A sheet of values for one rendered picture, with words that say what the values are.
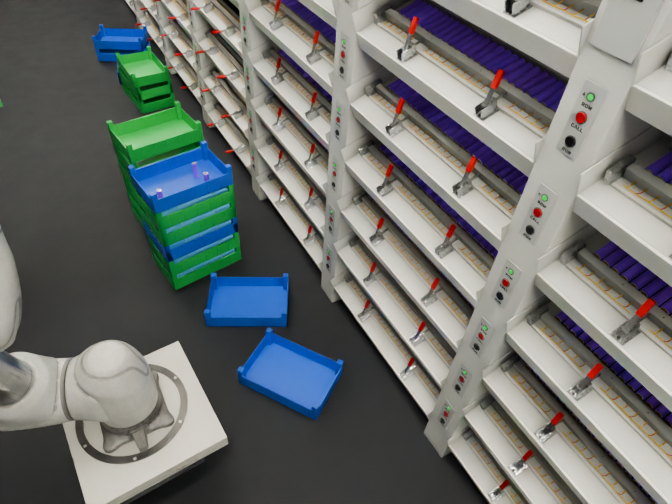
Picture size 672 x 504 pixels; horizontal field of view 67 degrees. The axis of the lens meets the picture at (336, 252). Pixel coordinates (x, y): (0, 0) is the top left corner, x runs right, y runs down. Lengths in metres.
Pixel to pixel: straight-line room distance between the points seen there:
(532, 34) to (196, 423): 1.21
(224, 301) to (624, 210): 1.49
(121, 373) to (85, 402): 0.11
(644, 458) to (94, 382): 1.14
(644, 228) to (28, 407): 1.26
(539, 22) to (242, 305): 1.46
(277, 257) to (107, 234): 0.75
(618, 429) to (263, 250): 1.53
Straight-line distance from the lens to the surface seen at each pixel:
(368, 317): 1.84
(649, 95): 0.83
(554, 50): 0.91
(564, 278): 1.04
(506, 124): 1.04
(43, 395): 1.35
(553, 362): 1.16
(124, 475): 1.48
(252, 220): 2.34
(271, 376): 1.81
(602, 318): 1.01
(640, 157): 0.99
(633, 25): 0.83
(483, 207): 1.13
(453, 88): 1.13
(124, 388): 1.33
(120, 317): 2.07
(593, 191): 0.93
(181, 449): 1.47
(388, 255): 1.52
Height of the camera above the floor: 1.56
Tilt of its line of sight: 45 degrees down
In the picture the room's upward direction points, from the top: 5 degrees clockwise
